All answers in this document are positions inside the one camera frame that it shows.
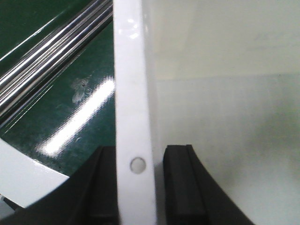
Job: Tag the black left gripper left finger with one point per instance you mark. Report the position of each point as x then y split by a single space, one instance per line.
87 197

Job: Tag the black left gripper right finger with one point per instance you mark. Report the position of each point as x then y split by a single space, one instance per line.
192 197

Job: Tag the white plastic Totelife crate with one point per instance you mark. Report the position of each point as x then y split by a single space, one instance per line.
222 76

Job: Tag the green conveyor belt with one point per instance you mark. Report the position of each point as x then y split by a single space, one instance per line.
72 114

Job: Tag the chrome conveyor roller bars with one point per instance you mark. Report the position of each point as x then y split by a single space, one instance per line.
41 64

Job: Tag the white curved conveyor frame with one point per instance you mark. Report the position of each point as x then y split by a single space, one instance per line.
24 180

